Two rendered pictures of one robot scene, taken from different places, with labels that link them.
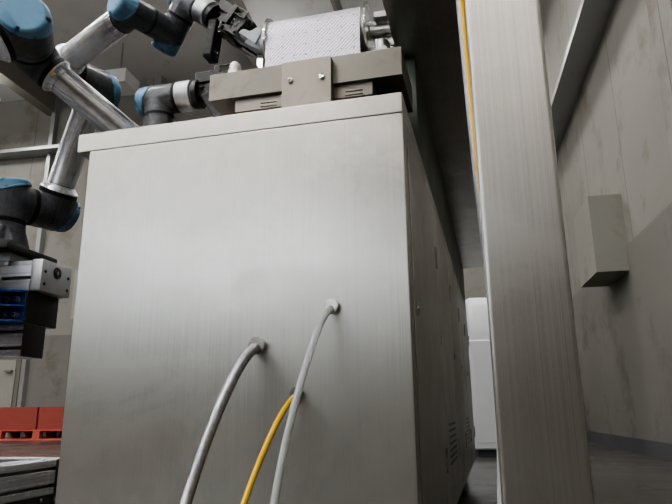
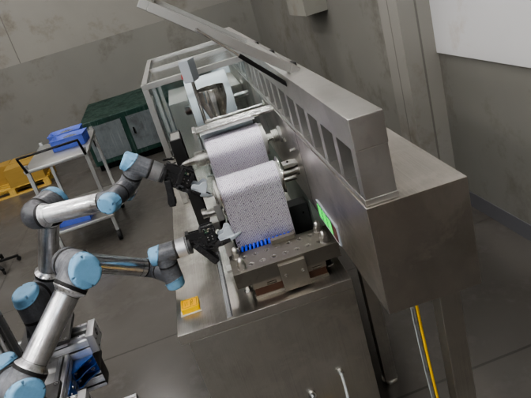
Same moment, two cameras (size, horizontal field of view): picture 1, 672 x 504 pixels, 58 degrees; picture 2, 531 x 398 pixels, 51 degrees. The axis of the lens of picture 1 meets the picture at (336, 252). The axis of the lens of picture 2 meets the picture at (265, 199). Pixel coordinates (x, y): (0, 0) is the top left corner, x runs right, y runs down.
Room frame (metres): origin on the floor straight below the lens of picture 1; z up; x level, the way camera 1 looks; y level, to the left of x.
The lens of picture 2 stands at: (-0.60, 0.61, 2.00)
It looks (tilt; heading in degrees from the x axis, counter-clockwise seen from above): 22 degrees down; 342
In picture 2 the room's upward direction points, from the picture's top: 17 degrees counter-clockwise
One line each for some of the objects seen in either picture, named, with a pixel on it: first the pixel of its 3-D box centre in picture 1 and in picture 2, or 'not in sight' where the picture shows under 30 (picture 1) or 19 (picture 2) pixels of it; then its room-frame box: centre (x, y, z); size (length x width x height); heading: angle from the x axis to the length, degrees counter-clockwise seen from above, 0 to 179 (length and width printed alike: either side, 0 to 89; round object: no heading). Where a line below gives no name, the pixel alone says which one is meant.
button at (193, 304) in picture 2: not in sight; (190, 305); (1.27, 0.42, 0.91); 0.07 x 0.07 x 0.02; 76
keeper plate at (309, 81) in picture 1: (307, 86); (295, 274); (1.06, 0.05, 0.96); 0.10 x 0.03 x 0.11; 76
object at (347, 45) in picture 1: (311, 77); (261, 221); (1.28, 0.05, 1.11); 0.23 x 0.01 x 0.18; 76
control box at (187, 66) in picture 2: not in sight; (186, 70); (1.90, -0.01, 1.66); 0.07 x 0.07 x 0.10; 49
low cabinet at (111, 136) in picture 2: not in sight; (150, 118); (7.84, -0.69, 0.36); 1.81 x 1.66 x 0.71; 79
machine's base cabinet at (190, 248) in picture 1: (370, 388); (253, 260); (2.27, -0.12, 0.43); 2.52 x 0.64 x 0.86; 166
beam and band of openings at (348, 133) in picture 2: not in sight; (261, 69); (1.91, -0.36, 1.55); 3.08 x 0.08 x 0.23; 166
